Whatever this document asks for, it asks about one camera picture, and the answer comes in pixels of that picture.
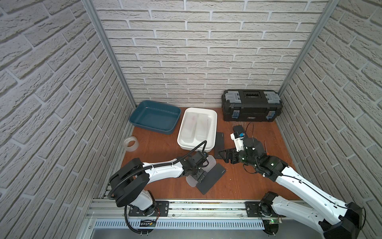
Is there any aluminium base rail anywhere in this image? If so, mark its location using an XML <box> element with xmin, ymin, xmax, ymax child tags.
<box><xmin>85</xmin><ymin>198</ymin><xmax>330</xmax><ymax>222</ymax></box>

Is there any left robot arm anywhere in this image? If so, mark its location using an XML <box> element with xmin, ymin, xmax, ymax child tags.
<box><xmin>107</xmin><ymin>140</ymin><xmax>216</xmax><ymax>216</ymax></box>

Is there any teal storage bin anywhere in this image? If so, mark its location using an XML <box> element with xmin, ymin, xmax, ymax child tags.
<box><xmin>129</xmin><ymin>100</ymin><xmax>182</xmax><ymax>135</ymax></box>

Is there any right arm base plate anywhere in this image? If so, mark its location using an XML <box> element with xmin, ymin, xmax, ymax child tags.
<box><xmin>244</xmin><ymin>201</ymin><xmax>284</xmax><ymax>218</ymax></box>

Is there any ribbed translucent pencil case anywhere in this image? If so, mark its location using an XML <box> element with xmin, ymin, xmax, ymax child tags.
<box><xmin>186</xmin><ymin>155</ymin><xmax>216</xmax><ymax>187</ymax></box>

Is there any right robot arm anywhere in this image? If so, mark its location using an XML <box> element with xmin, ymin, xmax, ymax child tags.
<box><xmin>219</xmin><ymin>137</ymin><xmax>366</xmax><ymax>239</ymax></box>

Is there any clear tape roll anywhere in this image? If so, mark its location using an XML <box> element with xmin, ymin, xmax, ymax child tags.
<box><xmin>123</xmin><ymin>136</ymin><xmax>139</xmax><ymax>152</ymax></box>

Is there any black pencil case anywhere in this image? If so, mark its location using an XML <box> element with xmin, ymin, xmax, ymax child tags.
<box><xmin>233</xmin><ymin>125</ymin><xmax>246</xmax><ymax>138</ymax></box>
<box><xmin>196</xmin><ymin>163</ymin><xmax>226</xmax><ymax>195</ymax></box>
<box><xmin>214</xmin><ymin>132</ymin><xmax>225</xmax><ymax>159</ymax></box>

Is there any black pencil case front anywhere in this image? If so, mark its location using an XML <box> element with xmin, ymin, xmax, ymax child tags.
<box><xmin>196</xmin><ymin>163</ymin><xmax>226</xmax><ymax>195</ymax></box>

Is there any black pencil case upright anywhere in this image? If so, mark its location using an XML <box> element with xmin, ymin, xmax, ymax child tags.
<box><xmin>214</xmin><ymin>132</ymin><xmax>225</xmax><ymax>159</ymax></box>

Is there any black plastic toolbox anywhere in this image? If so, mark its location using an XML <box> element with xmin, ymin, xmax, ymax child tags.
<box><xmin>221</xmin><ymin>89</ymin><xmax>283</xmax><ymax>122</ymax></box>

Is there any white storage bin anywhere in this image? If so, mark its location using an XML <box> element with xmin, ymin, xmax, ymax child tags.
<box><xmin>177</xmin><ymin>108</ymin><xmax>217</xmax><ymax>152</ymax></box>

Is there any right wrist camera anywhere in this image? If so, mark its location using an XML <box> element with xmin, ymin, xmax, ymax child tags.
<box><xmin>230</xmin><ymin>132</ymin><xmax>246</xmax><ymax>152</ymax></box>

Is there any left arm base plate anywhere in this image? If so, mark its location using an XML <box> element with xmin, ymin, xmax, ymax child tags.
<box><xmin>127</xmin><ymin>200</ymin><xmax>170</xmax><ymax>217</ymax></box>

